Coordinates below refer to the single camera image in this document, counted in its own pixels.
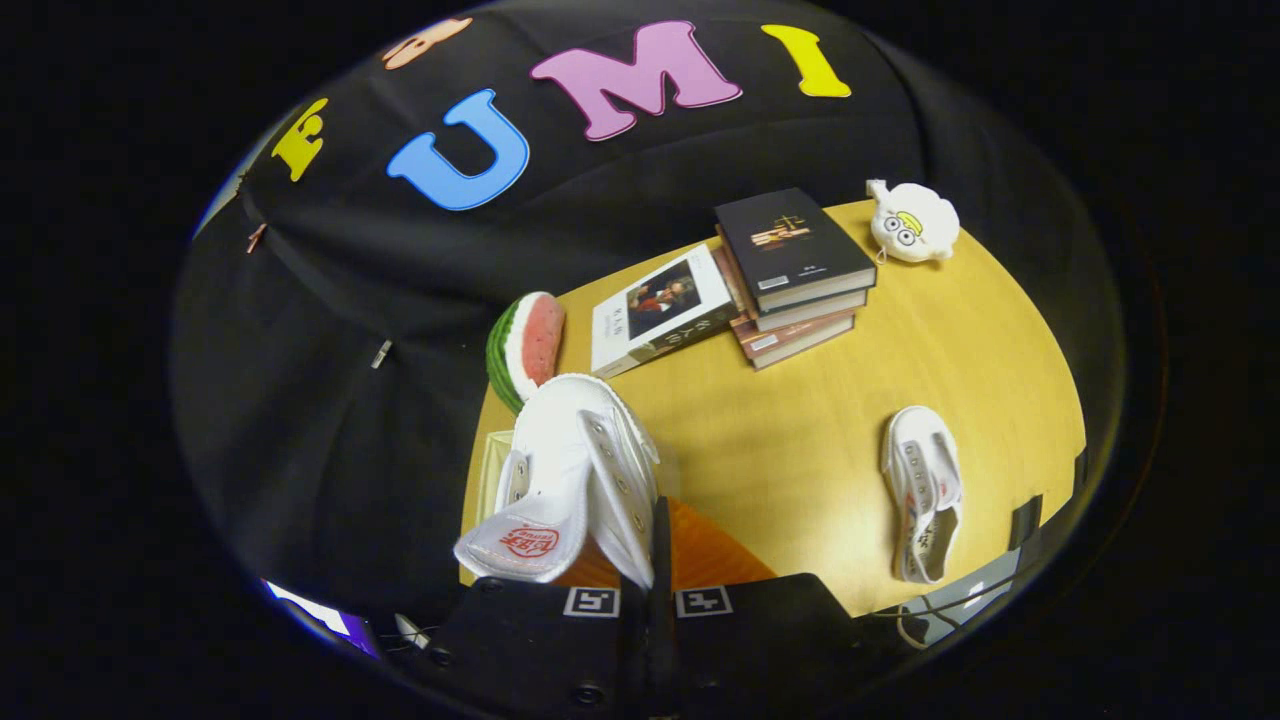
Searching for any white book with portrait cover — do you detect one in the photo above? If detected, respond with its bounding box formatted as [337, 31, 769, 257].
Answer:
[590, 243, 741, 379]

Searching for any black backdrop cloth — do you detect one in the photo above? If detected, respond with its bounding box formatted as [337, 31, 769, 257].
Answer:
[170, 0, 1126, 621]

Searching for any beige fabric storage box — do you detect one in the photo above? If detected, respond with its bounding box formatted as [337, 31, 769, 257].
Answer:
[484, 428, 517, 526]

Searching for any white canvas shoe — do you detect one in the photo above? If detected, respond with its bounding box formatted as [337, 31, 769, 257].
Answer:
[880, 405, 964, 585]
[453, 373, 663, 591]

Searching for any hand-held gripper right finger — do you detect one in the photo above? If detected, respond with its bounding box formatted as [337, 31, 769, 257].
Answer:
[650, 495, 871, 720]

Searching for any watermelon slice toy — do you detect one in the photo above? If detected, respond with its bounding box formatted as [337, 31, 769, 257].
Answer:
[485, 291, 567, 416]

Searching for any computer monitor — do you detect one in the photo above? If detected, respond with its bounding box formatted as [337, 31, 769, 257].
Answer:
[262, 578, 383, 659]

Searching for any white plush toy with eyes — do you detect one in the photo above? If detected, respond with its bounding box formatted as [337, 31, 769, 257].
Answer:
[866, 178, 961, 264]

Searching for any black book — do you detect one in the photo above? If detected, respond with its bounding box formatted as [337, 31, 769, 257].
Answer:
[714, 187, 878, 312]

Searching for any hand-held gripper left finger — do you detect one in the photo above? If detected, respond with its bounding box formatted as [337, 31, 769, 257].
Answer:
[425, 560, 651, 720]

